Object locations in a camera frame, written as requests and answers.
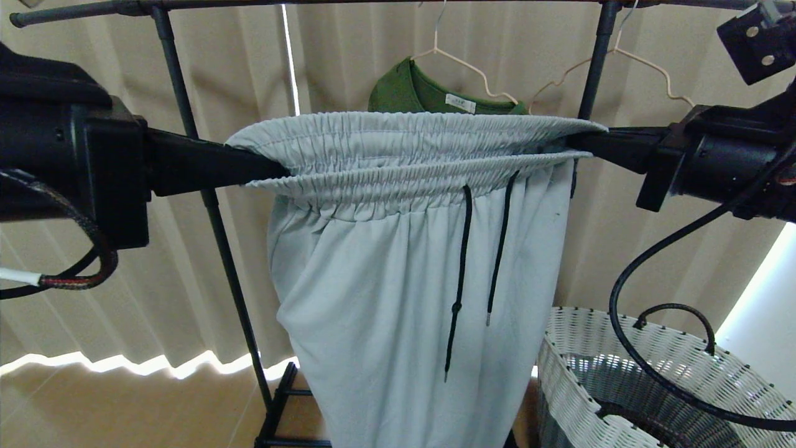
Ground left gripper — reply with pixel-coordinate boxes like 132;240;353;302
0;96;150;250

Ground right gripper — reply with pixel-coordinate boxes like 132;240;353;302
636;106;796;222

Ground pink clothes hanger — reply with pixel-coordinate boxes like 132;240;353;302
410;0;520;105
529;0;696;116

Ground pale grey shorts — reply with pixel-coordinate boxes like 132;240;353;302
225;111;609;448

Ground green long-sleeved shirt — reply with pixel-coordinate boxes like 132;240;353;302
368;57;529;116

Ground black clothes rack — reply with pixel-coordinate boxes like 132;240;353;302
9;0;756;448

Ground white laundry basket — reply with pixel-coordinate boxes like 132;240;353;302
536;303;796;448

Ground beige curtain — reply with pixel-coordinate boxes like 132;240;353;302
0;0;796;380

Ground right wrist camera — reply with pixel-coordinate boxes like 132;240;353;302
690;0;796;134

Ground black cable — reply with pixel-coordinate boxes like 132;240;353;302
609;143;796;433

